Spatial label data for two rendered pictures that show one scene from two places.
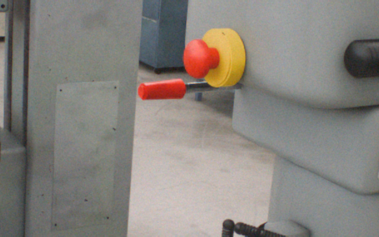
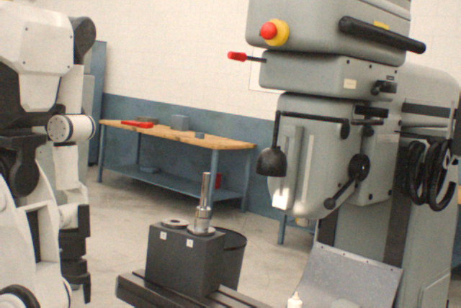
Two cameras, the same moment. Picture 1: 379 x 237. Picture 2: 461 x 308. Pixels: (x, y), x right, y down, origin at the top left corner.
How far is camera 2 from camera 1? 0.61 m
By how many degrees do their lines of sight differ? 19
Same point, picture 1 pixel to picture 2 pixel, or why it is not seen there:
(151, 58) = not seen: hidden behind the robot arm
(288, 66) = (313, 30)
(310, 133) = (308, 73)
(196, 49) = (269, 25)
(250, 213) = not seen: hidden behind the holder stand
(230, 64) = (284, 32)
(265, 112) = (280, 70)
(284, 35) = (311, 16)
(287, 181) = (289, 106)
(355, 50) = (344, 19)
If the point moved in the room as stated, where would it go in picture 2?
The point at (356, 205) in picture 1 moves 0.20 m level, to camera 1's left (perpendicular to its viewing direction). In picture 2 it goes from (328, 108) to (250, 100)
